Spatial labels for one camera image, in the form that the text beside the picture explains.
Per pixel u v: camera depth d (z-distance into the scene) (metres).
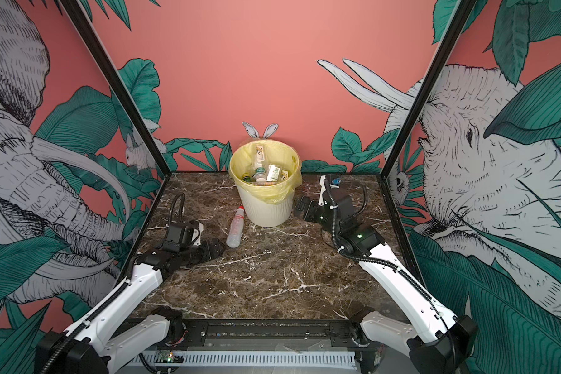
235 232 0.93
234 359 0.70
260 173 0.86
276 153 0.95
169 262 0.57
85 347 0.39
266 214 0.92
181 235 0.63
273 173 0.88
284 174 0.95
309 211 0.62
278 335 0.75
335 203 0.50
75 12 0.70
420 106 0.93
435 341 0.37
